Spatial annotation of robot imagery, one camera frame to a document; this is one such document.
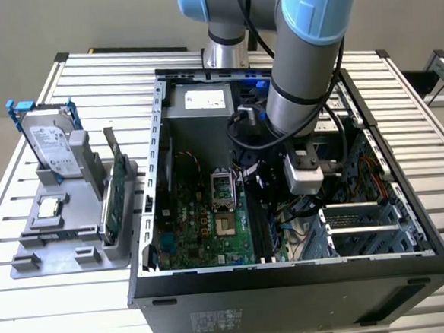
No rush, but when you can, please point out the black RAM slot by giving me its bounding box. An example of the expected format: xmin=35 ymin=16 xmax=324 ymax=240
xmin=245 ymin=185 xmax=263 ymax=265
xmin=250 ymin=193 xmax=268 ymax=264
xmin=255 ymin=199 xmax=274 ymax=264

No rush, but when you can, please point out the metal socket cover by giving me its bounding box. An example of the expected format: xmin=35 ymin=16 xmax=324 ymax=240
xmin=208 ymin=166 xmax=237 ymax=214

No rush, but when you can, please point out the CPU socket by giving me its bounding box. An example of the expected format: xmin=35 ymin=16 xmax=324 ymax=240
xmin=214 ymin=210 xmax=238 ymax=239

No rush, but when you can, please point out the grey power supply unit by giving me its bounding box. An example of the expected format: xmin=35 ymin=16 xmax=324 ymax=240
xmin=160 ymin=80 xmax=242 ymax=171

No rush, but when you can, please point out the green motherboard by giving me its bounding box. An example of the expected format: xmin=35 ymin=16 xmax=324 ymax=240
xmin=152 ymin=169 xmax=290 ymax=271

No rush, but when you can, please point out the silver metal disk bay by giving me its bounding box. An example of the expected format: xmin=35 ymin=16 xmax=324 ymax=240
xmin=318 ymin=197 xmax=419 ymax=259

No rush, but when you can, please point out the silver drive cage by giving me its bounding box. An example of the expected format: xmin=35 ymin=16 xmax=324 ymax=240
xmin=314 ymin=72 xmax=360 ymax=138

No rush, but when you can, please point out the blue VGA port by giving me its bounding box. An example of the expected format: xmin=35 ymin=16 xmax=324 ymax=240
xmin=158 ymin=233 xmax=176 ymax=255

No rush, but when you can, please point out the black PC case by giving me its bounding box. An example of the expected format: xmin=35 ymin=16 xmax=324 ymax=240
xmin=110 ymin=47 xmax=444 ymax=333

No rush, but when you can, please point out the green graphics card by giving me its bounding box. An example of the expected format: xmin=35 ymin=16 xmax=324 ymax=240
xmin=91 ymin=125 xmax=137 ymax=244

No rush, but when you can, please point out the grey parts rack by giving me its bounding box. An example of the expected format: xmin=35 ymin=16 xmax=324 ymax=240
xmin=0 ymin=125 xmax=148 ymax=280

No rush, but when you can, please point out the hard disk in blue carrier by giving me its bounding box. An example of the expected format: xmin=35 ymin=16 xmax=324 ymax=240
xmin=5 ymin=93 xmax=89 ymax=188

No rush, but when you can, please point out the silver CPU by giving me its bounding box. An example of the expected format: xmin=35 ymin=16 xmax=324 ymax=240
xmin=35 ymin=196 xmax=63 ymax=219

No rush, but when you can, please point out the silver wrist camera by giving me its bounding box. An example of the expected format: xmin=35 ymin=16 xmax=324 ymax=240
xmin=280 ymin=140 xmax=327 ymax=198

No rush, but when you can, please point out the red black twisted wire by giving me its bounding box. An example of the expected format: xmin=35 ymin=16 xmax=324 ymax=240
xmin=172 ymin=149 xmax=206 ymax=188

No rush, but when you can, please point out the orange yellow wire bundle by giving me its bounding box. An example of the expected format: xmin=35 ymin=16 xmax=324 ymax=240
xmin=349 ymin=154 xmax=392 ymax=208

